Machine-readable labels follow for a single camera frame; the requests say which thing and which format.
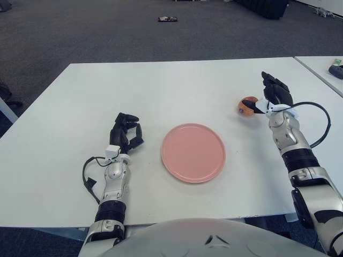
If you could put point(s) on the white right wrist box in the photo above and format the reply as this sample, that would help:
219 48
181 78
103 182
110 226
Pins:
263 107

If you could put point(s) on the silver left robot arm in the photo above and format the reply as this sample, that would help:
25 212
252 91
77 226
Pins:
115 174

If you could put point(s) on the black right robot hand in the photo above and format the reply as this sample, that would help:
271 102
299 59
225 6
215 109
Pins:
278 92

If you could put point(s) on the dark office chair base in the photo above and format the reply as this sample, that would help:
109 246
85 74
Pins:
5 93

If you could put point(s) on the small green packet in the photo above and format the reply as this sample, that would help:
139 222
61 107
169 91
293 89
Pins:
338 61

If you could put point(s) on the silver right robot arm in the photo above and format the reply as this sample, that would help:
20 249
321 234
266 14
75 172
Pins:
286 134

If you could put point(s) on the dark grey handheld controller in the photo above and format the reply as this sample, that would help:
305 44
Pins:
337 71

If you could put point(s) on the small dark flat floor object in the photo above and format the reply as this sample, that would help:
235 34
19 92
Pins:
167 19

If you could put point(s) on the pink round plate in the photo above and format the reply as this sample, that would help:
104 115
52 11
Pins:
193 152

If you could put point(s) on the black ribbed furniture block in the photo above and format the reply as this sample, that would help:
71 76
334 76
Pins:
265 8

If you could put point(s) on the grey robot torso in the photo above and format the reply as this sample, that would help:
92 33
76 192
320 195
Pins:
187 241

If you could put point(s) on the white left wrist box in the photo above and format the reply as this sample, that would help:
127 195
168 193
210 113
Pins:
112 151

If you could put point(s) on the yellow-red apple with sticker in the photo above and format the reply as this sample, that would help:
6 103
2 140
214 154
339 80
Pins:
243 109

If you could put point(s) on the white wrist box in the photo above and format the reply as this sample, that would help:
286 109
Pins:
263 107
112 151

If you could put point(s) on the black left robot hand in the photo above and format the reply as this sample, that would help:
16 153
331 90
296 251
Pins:
118 134

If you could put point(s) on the white table leg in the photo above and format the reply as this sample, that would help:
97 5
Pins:
6 108

